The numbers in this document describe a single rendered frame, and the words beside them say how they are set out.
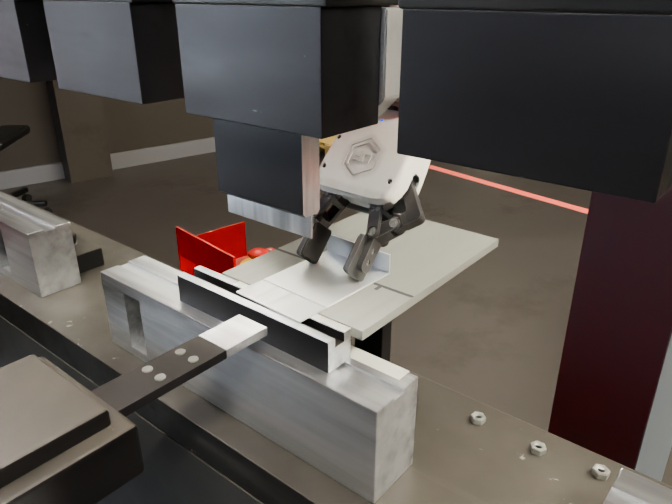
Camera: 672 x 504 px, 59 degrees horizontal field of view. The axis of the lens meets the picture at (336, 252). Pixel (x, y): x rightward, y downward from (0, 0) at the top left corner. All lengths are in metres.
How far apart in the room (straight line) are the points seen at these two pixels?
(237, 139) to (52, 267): 0.47
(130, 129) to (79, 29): 4.29
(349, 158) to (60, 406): 0.35
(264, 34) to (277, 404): 0.31
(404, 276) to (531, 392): 1.62
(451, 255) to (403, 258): 0.05
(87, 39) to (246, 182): 0.20
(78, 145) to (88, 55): 4.02
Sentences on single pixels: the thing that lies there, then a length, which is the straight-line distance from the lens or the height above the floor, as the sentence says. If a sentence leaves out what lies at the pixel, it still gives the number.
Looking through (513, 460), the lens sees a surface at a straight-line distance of 0.59.
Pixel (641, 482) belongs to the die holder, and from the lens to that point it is 0.46.
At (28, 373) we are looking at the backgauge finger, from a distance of 0.44.
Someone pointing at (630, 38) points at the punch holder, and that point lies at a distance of 0.30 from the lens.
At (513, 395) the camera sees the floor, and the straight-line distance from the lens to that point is 2.16.
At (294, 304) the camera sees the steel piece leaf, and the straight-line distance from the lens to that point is 0.54.
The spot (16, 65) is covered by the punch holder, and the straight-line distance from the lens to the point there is 0.74.
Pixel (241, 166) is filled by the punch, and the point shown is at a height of 1.13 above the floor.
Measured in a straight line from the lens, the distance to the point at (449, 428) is 0.61.
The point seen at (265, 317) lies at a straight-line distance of 0.54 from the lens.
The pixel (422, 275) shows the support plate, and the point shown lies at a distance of 0.61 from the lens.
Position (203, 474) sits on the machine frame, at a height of 0.81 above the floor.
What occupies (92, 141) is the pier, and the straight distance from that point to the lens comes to 4.64.
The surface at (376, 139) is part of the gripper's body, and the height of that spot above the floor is 1.13.
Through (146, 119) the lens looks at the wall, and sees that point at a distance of 4.93.
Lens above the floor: 1.26
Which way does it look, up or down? 24 degrees down
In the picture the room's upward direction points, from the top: straight up
